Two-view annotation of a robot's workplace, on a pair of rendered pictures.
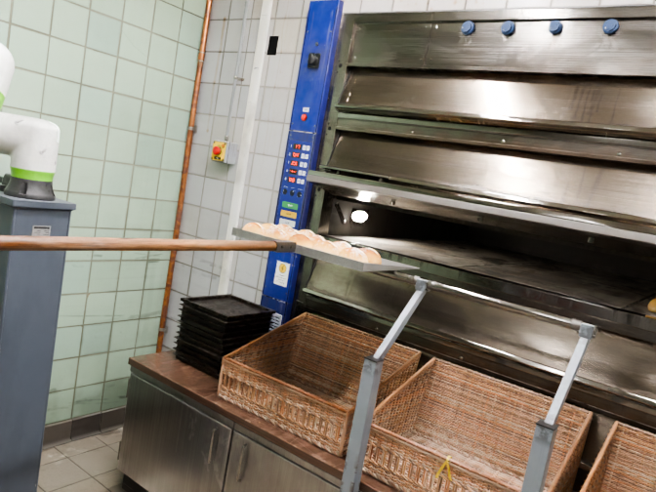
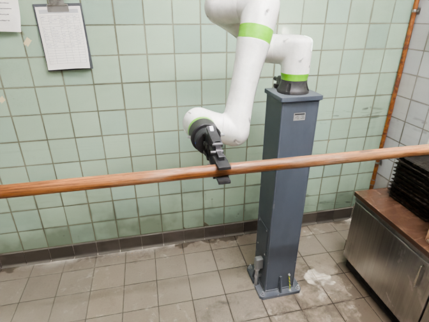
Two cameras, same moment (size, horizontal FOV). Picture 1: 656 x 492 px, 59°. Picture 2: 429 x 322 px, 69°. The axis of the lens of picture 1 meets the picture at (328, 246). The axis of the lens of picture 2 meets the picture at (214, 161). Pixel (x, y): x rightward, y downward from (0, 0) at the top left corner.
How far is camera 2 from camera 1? 0.56 m
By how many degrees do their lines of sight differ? 44
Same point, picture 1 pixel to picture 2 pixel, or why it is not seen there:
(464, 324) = not seen: outside the picture
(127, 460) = (350, 253)
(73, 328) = not seen: hidden behind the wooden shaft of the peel
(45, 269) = (301, 141)
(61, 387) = (311, 193)
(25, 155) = (290, 64)
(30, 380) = (292, 206)
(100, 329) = not seen: hidden behind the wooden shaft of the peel
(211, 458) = (415, 283)
